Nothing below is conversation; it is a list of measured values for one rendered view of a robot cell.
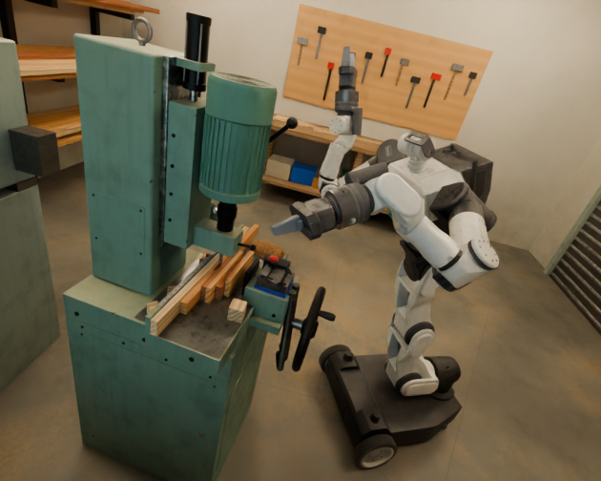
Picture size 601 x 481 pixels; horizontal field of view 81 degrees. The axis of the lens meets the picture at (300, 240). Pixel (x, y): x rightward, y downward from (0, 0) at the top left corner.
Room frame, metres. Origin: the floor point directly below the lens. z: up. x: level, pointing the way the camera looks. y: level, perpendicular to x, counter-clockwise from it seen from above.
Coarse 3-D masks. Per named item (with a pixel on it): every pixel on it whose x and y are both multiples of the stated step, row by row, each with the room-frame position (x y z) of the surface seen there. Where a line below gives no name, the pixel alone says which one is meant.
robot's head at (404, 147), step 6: (402, 138) 1.21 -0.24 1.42; (414, 138) 1.19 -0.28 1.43; (420, 138) 1.18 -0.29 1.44; (402, 144) 1.20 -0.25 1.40; (408, 144) 1.18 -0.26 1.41; (414, 144) 1.17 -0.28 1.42; (402, 150) 1.20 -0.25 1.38; (408, 150) 1.18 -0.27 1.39; (414, 150) 1.16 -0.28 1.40; (414, 156) 1.17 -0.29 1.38; (408, 162) 1.20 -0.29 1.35; (414, 162) 1.17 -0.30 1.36; (420, 162) 1.17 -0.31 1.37; (426, 162) 1.18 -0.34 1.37
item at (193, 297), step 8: (256, 224) 1.28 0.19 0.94; (248, 232) 1.21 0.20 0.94; (256, 232) 1.26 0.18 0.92; (248, 240) 1.18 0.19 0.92; (240, 248) 1.10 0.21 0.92; (224, 256) 1.01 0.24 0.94; (216, 264) 0.95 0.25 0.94; (208, 272) 0.90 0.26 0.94; (200, 288) 0.81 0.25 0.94; (192, 296) 0.77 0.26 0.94; (184, 304) 0.74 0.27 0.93; (192, 304) 0.77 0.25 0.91; (184, 312) 0.74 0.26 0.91
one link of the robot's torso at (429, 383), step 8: (424, 360) 1.41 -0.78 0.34; (424, 368) 1.37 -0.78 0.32; (432, 368) 1.37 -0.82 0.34; (424, 376) 1.35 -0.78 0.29; (432, 376) 1.32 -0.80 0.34; (408, 384) 1.24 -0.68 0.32; (416, 384) 1.26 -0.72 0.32; (424, 384) 1.27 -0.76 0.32; (432, 384) 1.29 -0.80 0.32; (408, 392) 1.24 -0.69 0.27; (416, 392) 1.26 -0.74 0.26; (424, 392) 1.27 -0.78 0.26
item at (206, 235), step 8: (200, 224) 0.95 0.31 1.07; (208, 224) 0.96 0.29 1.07; (216, 224) 0.97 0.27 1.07; (200, 232) 0.93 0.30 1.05; (208, 232) 0.93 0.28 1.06; (216, 232) 0.93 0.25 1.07; (224, 232) 0.94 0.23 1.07; (232, 232) 0.95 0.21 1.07; (240, 232) 0.97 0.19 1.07; (200, 240) 0.93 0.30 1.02; (208, 240) 0.93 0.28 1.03; (216, 240) 0.92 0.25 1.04; (224, 240) 0.92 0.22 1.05; (232, 240) 0.92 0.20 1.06; (240, 240) 0.97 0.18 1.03; (208, 248) 0.93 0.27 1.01; (216, 248) 0.92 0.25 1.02; (224, 248) 0.92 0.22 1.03; (232, 248) 0.92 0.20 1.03; (232, 256) 0.92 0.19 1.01
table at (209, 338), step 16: (256, 256) 1.12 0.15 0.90; (240, 288) 0.91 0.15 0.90; (208, 304) 0.80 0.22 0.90; (224, 304) 0.81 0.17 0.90; (176, 320) 0.71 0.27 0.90; (192, 320) 0.72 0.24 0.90; (208, 320) 0.74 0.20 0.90; (224, 320) 0.75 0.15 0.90; (256, 320) 0.82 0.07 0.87; (160, 336) 0.64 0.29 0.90; (176, 336) 0.65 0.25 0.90; (192, 336) 0.67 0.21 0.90; (208, 336) 0.68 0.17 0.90; (224, 336) 0.69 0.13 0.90; (240, 336) 0.75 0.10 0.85; (160, 352) 0.63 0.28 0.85; (176, 352) 0.63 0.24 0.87; (192, 352) 0.62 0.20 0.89; (208, 352) 0.63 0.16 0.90; (224, 352) 0.64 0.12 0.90; (208, 368) 0.61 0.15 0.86
